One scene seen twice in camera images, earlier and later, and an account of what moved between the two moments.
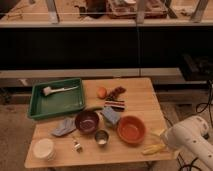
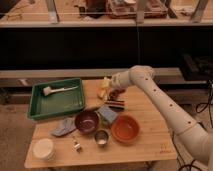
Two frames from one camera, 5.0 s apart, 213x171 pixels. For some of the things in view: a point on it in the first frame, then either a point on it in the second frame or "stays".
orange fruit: [102, 92] stays
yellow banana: [153, 148] → [104, 94]
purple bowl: [86, 121] stays
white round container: [44, 148] stays
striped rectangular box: [115, 104] stays
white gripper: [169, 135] → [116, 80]
